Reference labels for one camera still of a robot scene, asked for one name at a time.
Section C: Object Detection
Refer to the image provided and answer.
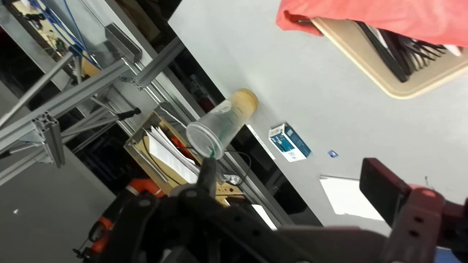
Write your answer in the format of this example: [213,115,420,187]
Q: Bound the small blue white box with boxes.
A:
[270,122,312,162]

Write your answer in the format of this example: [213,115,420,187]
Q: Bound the clear plastic cup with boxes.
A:
[186,89,260,159]

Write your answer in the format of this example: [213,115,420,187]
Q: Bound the beige cutlery tray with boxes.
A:
[314,19,468,99]

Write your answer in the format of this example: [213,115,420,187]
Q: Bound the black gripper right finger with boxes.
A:
[361,157,468,263]

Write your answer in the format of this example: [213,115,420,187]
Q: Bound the aluminium frame stand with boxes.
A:
[0,24,184,184]

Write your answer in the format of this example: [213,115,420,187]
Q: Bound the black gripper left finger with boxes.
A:
[72,182,217,263]

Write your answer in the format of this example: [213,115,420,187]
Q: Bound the cluttered back table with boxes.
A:
[122,111,255,206]

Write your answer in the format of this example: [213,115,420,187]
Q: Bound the red T-shirt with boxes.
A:
[277,0,468,46]

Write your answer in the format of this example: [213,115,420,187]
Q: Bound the white paper sheet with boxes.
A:
[320,176,382,220]

